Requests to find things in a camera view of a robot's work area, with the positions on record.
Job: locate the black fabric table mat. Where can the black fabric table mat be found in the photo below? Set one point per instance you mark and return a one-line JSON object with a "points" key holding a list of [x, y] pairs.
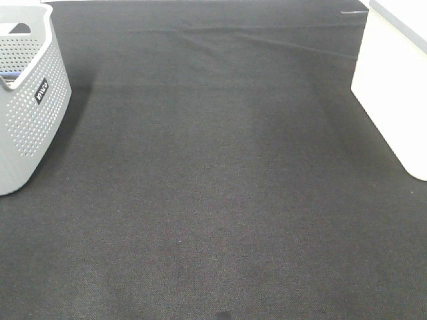
{"points": [[213, 163]]}

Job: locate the white storage box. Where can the white storage box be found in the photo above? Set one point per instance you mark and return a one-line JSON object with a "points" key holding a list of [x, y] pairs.
{"points": [[390, 78]]}

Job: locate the blue towel in basket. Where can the blue towel in basket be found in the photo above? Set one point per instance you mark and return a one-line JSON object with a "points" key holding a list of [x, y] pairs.
{"points": [[9, 75]]}

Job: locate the grey perforated laundry basket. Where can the grey perforated laundry basket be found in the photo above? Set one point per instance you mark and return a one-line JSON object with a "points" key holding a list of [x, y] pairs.
{"points": [[32, 106]]}

